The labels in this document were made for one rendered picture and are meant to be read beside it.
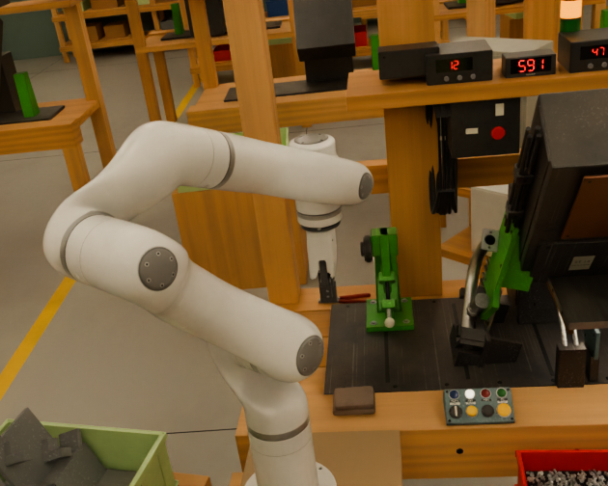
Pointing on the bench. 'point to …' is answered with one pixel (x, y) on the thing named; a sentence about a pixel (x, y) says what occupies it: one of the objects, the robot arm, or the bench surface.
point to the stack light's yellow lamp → (570, 10)
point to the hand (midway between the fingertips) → (328, 291)
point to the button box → (478, 407)
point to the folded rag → (353, 400)
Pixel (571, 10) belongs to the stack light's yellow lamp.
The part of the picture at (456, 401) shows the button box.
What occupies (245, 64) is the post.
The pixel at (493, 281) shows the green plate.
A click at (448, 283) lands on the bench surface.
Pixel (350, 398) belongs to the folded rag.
